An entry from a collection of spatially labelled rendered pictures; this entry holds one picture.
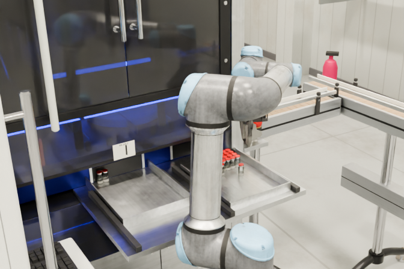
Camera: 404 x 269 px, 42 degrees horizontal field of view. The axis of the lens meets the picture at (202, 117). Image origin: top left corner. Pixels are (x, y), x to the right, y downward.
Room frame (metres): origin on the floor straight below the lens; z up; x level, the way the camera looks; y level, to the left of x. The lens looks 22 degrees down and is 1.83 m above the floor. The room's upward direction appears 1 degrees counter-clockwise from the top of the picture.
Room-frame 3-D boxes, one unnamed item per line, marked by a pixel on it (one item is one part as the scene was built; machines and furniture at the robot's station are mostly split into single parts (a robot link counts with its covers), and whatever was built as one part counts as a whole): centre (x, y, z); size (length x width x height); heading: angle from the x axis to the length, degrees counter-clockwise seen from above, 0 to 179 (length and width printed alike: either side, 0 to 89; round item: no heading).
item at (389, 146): (2.26, -0.90, 0.46); 0.09 x 0.09 x 0.77; 32
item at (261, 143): (2.08, -0.19, 0.87); 0.14 x 0.13 x 0.02; 32
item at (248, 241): (1.17, -0.12, 0.96); 0.13 x 0.12 x 0.14; 72
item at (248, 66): (1.64, -0.16, 1.32); 0.11 x 0.11 x 0.08; 72
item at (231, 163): (1.78, -0.07, 0.90); 0.18 x 0.02 x 0.05; 121
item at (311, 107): (2.31, -0.37, 0.92); 0.69 x 0.15 x 0.16; 122
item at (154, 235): (1.66, 0.06, 0.87); 0.70 x 0.48 x 0.02; 122
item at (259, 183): (1.71, -0.11, 0.90); 0.34 x 0.26 x 0.04; 31
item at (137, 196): (1.63, 0.24, 0.90); 0.34 x 0.26 x 0.04; 32
